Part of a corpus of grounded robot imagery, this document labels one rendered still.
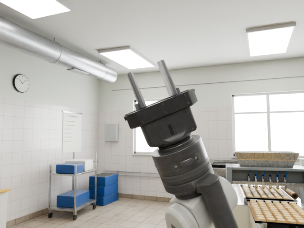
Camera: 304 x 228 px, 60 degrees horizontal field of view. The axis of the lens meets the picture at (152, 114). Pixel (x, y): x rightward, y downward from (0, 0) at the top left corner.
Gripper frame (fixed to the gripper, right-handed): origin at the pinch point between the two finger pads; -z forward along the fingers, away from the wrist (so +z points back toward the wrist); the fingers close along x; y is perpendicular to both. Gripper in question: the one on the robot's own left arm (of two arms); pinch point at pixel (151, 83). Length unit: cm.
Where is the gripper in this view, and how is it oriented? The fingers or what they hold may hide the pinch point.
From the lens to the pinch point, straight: 43.6
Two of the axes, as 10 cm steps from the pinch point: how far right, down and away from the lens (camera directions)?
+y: 1.4, 0.5, -9.9
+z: 3.6, 9.3, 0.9
